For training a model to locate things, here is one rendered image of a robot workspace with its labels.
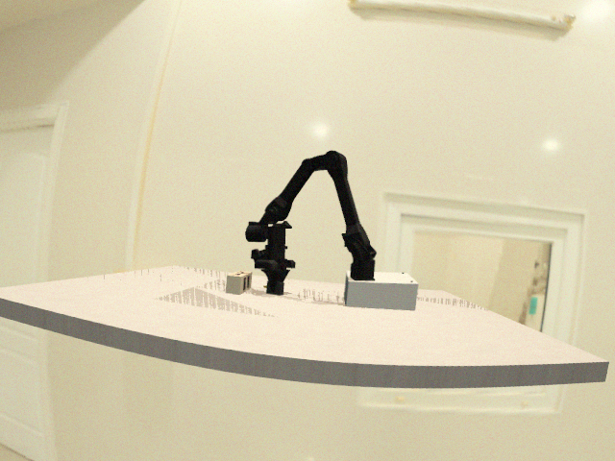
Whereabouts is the black two-prong plug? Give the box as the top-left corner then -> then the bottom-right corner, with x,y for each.
263,281 -> 284,296

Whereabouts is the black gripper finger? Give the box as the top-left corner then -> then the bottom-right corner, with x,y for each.
278,270 -> 290,282
261,269 -> 281,292

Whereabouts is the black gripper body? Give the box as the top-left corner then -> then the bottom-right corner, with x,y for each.
255,242 -> 295,271

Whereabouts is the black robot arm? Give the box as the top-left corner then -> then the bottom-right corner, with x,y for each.
245,150 -> 377,281

